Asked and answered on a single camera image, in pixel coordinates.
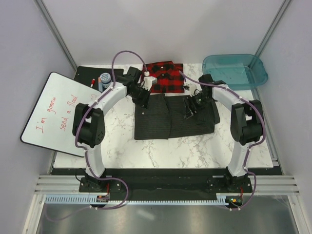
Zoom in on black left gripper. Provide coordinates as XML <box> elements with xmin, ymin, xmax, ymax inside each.
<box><xmin>128</xmin><ymin>85</ymin><xmax>152</xmax><ymax>110</ymax></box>

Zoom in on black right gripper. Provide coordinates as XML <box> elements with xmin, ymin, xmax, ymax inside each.
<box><xmin>183</xmin><ymin>93</ymin><xmax>212</xmax><ymax>119</ymax></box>

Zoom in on dark grey pinstripe shirt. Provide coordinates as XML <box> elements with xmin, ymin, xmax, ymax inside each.
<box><xmin>134</xmin><ymin>94</ymin><xmax>220</xmax><ymax>140</ymax></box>

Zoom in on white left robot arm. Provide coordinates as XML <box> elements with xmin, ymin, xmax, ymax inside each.
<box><xmin>72</xmin><ymin>67</ymin><xmax>157</xmax><ymax>192</ymax></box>

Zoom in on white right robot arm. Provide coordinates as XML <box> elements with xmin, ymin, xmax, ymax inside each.
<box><xmin>182</xmin><ymin>74</ymin><xmax>266</xmax><ymax>192</ymax></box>

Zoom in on red black plaid shirt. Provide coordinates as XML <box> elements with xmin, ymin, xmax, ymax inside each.
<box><xmin>146</xmin><ymin>61</ymin><xmax>184</xmax><ymax>94</ymax></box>

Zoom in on small blue white jar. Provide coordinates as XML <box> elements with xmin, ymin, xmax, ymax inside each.
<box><xmin>99</xmin><ymin>73</ymin><xmax>112</xmax><ymax>89</ymax></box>

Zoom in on blue pink eraser stick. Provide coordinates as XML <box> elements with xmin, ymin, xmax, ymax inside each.
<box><xmin>98</xmin><ymin>77</ymin><xmax>103</xmax><ymax>93</ymax></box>

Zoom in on red whiteboard marker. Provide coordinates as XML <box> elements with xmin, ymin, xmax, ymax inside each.
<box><xmin>90</xmin><ymin>79</ymin><xmax>95</xmax><ymax>88</ymax></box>

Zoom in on black mat green edge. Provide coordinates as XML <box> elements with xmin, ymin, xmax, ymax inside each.
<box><xmin>74</xmin><ymin>66</ymin><xmax>113</xmax><ymax>91</ymax></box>

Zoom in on teal transparent plastic bin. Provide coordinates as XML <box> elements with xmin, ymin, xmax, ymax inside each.
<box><xmin>202</xmin><ymin>54</ymin><xmax>268</xmax><ymax>90</ymax></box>

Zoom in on white whiteboard with red writing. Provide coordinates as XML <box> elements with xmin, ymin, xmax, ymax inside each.
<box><xmin>20</xmin><ymin>72</ymin><xmax>100</xmax><ymax>156</ymax></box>

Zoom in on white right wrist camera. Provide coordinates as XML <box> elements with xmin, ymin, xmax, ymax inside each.
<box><xmin>183</xmin><ymin>84</ymin><xmax>197</xmax><ymax>92</ymax></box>

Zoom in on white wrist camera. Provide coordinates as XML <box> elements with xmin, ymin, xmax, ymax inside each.
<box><xmin>183</xmin><ymin>84</ymin><xmax>197</xmax><ymax>92</ymax></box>
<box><xmin>142</xmin><ymin>71</ymin><xmax>157</xmax><ymax>91</ymax></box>

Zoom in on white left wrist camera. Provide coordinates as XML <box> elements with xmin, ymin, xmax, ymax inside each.
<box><xmin>142</xmin><ymin>71</ymin><xmax>157</xmax><ymax>91</ymax></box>

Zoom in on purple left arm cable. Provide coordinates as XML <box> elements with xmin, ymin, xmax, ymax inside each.
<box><xmin>74</xmin><ymin>50</ymin><xmax>148</xmax><ymax>210</ymax></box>

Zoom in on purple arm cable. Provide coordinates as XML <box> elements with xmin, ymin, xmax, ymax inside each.
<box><xmin>74</xmin><ymin>50</ymin><xmax>148</xmax><ymax>210</ymax></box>
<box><xmin>179</xmin><ymin>71</ymin><xmax>265</xmax><ymax>211</ymax></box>

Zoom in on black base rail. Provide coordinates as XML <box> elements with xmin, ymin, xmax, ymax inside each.
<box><xmin>79</xmin><ymin>168</ymin><xmax>253</xmax><ymax>199</ymax></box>

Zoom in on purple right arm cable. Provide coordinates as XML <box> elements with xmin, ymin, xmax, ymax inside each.
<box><xmin>179</xmin><ymin>71</ymin><xmax>265</xmax><ymax>211</ymax></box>

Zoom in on light blue cable duct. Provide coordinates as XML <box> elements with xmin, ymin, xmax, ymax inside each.
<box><xmin>45</xmin><ymin>194</ymin><xmax>243</xmax><ymax>205</ymax></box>

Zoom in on aluminium frame post right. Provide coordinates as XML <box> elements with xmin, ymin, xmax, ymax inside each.
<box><xmin>254</xmin><ymin>0</ymin><xmax>292</xmax><ymax>57</ymax></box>

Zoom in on aluminium frame post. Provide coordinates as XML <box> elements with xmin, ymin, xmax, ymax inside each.
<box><xmin>34</xmin><ymin>0</ymin><xmax>78</xmax><ymax>71</ymax></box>
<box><xmin>254</xmin><ymin>0</ymin><xmax>292</xmax><ymax>57</ymax></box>

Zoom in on aluminium frame post left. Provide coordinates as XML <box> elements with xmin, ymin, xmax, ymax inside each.
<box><xmin>34</xmin><ymin>0</ymin><xmax>78</xmax><ymax>71</ymax></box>

